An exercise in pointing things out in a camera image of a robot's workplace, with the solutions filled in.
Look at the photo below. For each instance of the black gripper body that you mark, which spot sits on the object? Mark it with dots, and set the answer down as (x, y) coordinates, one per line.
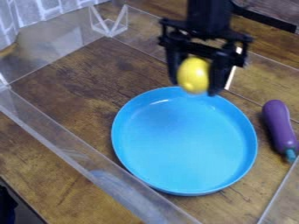
(205, 44)

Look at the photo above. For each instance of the yellow lemon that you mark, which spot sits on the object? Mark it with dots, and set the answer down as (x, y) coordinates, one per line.
(194, 75)

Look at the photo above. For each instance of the clear acrylic enclosure wall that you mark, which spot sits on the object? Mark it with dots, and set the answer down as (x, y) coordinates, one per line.
(66, 79)

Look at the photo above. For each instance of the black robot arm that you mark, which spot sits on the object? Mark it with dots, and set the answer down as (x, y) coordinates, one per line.
(209, 16)

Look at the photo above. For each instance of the blue round tray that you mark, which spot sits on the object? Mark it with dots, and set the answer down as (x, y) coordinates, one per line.
(189, 145)

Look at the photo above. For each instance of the purple toy eggplant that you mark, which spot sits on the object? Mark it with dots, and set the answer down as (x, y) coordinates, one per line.
(277, 117)

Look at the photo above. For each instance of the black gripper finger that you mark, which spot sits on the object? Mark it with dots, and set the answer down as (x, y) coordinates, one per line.
(176, 54)
(222, 61)

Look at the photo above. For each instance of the clear acrylic corner bracket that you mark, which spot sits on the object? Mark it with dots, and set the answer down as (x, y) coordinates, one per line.
(109, 18)

